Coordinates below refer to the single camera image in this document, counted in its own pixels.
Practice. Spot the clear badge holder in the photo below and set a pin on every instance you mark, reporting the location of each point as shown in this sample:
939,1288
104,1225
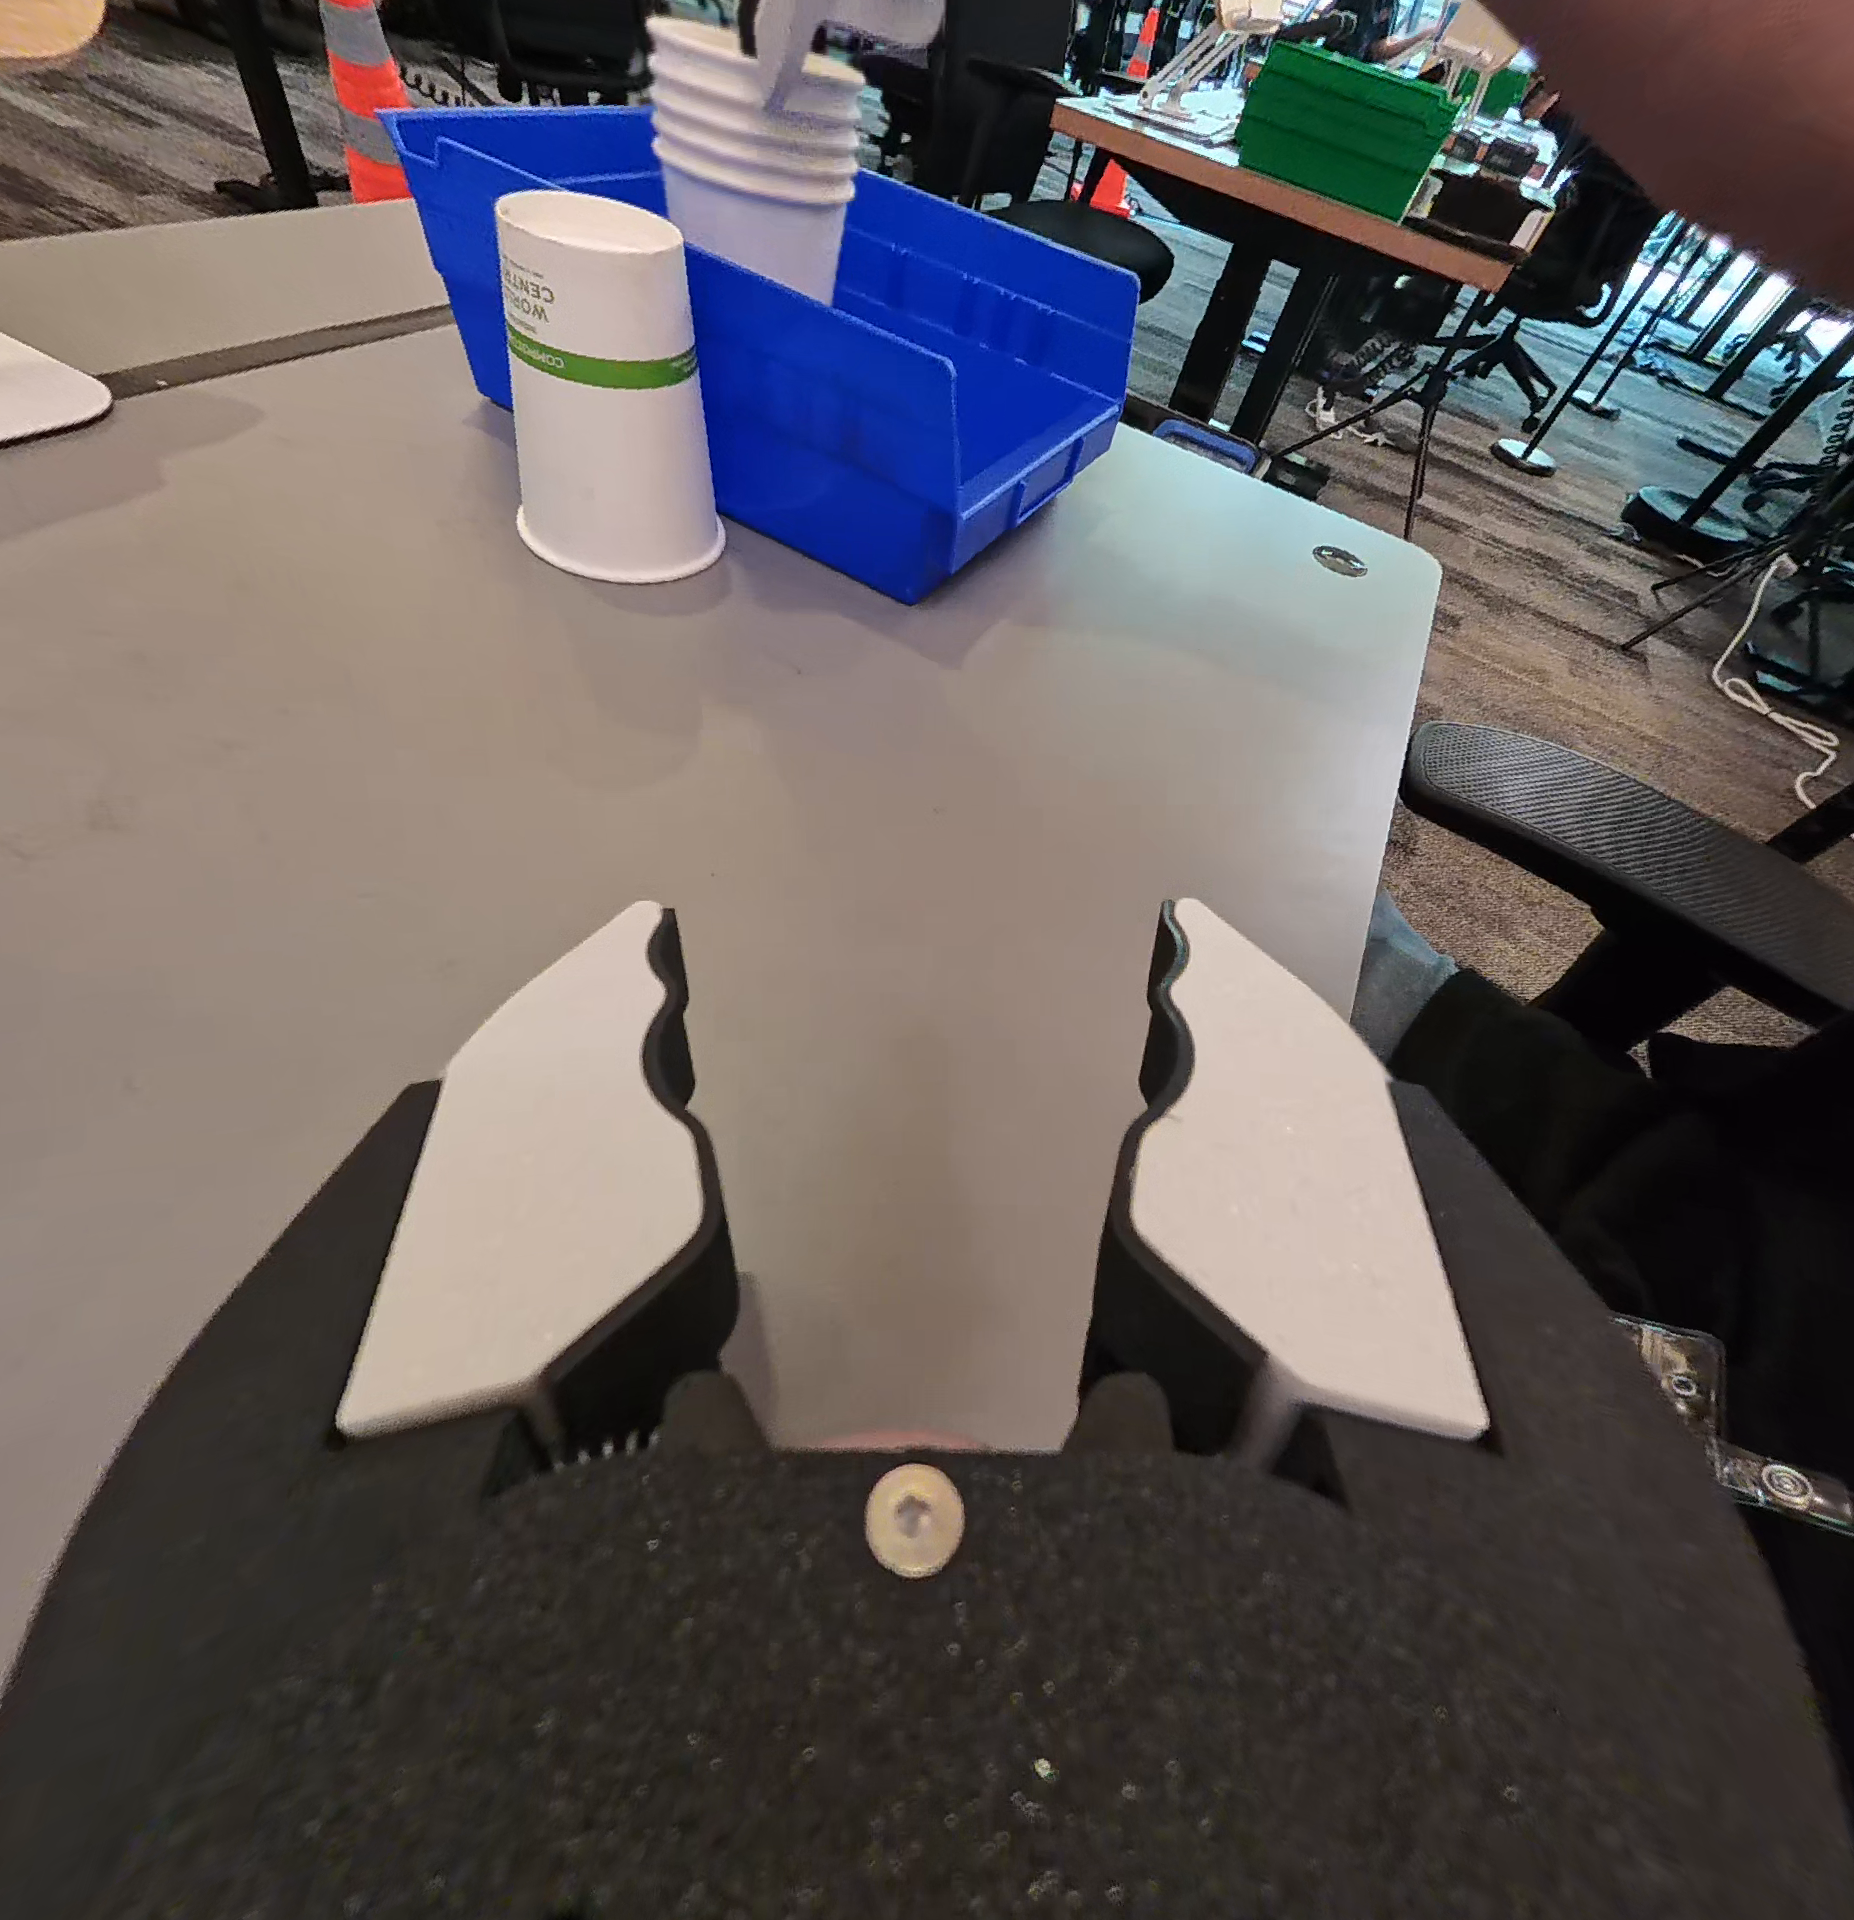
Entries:
1754,1441

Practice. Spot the person's right forearm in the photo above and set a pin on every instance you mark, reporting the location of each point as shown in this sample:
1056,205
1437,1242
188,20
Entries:
1739,133

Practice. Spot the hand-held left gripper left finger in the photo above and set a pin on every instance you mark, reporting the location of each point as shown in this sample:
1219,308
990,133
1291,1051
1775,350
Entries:
537,1200

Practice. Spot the black office chair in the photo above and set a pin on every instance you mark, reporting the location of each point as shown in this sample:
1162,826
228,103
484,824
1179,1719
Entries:
1108,247

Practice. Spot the green banded white paper cup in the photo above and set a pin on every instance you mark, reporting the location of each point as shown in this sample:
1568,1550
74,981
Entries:
612,466

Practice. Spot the blue plastic bin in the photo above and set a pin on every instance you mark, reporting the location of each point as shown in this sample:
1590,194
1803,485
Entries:
866,450

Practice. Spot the orange traffic cone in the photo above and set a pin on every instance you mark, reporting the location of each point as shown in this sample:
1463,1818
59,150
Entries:
1109,188
365,120
1146,44

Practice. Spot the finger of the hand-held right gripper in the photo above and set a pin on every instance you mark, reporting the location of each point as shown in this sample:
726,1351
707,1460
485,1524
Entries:
808,31

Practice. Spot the metal table grommet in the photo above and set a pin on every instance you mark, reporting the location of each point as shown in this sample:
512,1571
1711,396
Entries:
1339,561

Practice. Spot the green plastic bin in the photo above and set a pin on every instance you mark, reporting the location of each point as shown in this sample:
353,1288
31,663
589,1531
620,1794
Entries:
1339,126

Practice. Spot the black office chair armrest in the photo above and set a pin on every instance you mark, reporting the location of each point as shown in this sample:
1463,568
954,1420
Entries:
1616,855

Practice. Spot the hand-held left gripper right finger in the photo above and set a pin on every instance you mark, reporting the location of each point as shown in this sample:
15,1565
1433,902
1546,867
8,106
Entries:
1303,1216

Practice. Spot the wooden table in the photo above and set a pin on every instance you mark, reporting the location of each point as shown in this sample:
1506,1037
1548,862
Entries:
1167,163

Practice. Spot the nested stack of paper cups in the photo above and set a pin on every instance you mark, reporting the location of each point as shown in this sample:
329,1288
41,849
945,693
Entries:
749,211

